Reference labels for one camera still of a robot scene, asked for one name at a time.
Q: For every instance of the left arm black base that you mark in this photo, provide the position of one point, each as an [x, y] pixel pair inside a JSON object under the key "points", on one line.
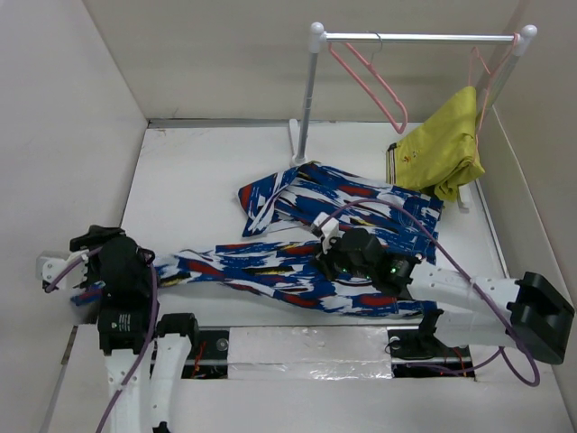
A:
{"points": [[207, 358]]}

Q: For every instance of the yellow shorts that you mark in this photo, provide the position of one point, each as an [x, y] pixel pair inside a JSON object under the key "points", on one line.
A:
{"points": [[441, 155]]}

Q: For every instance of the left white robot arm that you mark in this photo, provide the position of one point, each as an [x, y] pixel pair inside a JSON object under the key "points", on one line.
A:
{"points": [[145, 351]]}

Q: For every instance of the blue white patterned trousers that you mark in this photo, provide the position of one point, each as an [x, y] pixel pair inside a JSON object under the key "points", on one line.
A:
{"points": [[277, 257]]}

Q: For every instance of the pink hanger right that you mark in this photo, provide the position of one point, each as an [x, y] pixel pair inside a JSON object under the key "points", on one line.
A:
{"points": [[493, 78]]}

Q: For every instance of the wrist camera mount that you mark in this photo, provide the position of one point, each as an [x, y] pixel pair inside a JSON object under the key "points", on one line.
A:
{"points": [[61, 271], [325, 228]]}

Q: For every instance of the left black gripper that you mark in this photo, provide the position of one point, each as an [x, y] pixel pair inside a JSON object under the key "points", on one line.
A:
{"points": [[93, 238]]}

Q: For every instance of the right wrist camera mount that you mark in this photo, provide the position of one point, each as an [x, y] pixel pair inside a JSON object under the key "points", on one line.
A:
{"points": [[325, 228]]}

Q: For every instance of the white clothes rack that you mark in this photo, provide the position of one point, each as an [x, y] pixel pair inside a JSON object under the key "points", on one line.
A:
{"points": [[319, 38]]}

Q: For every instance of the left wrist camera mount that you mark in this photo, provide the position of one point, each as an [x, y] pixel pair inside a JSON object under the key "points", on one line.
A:
{"points": [[61, 271]]}

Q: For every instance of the silver foil tape strip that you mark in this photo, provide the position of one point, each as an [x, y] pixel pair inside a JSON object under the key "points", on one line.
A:
{"points": [[332, 353]]}

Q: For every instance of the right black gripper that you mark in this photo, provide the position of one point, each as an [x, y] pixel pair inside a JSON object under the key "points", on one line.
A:
{"points": [[325, 260]]}

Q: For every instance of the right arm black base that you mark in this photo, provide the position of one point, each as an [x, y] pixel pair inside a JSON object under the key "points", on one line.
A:
{"points": [[415, 352]]}

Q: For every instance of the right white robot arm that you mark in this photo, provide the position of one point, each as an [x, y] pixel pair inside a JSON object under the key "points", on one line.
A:
{"points": [[528, 312]]}

